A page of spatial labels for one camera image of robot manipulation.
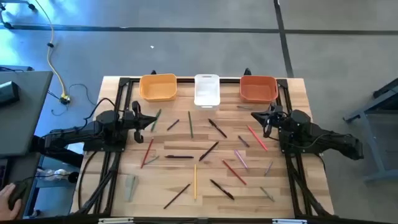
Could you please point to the white plastic bin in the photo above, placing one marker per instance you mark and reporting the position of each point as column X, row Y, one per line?
column 206, row 90

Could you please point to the orange plastic bin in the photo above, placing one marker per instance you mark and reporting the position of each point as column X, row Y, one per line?
column 258, row 90

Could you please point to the black aluminium rig frame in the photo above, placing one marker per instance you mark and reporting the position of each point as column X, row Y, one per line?
column 185, row 80

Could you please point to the black pen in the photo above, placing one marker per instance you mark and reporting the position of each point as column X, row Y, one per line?
column 222, row 189
column 179, row 156
column 217, row 128
column 208, row 151

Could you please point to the white label strip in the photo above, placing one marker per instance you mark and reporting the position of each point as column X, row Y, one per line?
column 115, row 221
column 289, row 221

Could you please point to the person's hand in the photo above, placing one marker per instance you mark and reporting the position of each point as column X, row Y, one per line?
column 6, row 205

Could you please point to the black box device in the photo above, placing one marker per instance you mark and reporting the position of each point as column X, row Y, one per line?
column 7, row 93

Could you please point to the grey-green crayon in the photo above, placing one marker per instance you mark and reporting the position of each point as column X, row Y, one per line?
column 152, row 160

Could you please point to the purple crayon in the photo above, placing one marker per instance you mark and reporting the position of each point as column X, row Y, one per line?
column 173, row 124
column 243, row 141

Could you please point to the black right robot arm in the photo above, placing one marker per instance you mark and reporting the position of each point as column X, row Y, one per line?
column 326, row 140

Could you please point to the metal base with casters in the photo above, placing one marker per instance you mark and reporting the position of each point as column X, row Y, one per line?
column 31, row 6

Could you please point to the black computer mouse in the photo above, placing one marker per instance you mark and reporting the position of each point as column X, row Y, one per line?
column 21, row 189

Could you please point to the green pencil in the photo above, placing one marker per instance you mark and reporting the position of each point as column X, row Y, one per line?
column 190, row 124

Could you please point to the red pencil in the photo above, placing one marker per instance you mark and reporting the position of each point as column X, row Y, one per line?
column 234, row 172
column 147, row 153
column 257, row 137

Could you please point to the clear plastic bottle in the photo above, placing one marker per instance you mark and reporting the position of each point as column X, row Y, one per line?
column 59, row 173

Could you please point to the green pen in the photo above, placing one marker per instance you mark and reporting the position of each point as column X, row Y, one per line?
column 156, row 120

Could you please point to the white paper sheet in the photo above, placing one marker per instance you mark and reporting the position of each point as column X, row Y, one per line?
column 76, row 148

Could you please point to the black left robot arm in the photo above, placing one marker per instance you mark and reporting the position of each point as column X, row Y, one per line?
column 93, row 133

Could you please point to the black keyboard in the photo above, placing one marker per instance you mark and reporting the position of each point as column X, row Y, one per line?
column 3, row 174

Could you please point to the grey desk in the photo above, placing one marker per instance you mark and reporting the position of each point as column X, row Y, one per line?
column 25, row 124

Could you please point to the dark brown pencil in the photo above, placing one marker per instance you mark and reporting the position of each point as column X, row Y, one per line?
column 177, row 196

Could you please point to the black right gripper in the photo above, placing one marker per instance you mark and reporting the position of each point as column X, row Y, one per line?
column 276, row 119

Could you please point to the grey crayon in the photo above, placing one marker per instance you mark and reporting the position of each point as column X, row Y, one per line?
column 268, row 168
column 267, row 194

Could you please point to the yellow pencil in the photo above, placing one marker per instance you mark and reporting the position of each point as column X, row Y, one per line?
column 195, row 183

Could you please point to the grey metal bench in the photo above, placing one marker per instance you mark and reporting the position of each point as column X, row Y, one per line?
column 385, row 175

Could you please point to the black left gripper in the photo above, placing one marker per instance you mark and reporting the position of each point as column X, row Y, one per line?
column 128, row 120

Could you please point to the black round object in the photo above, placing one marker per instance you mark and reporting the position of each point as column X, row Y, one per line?
column 73, row 177

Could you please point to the yellow plastic bin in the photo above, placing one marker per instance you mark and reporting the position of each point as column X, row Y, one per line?
column 158, row 90

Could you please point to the grey pencil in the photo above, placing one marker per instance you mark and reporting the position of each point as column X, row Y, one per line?
column 244, row 107

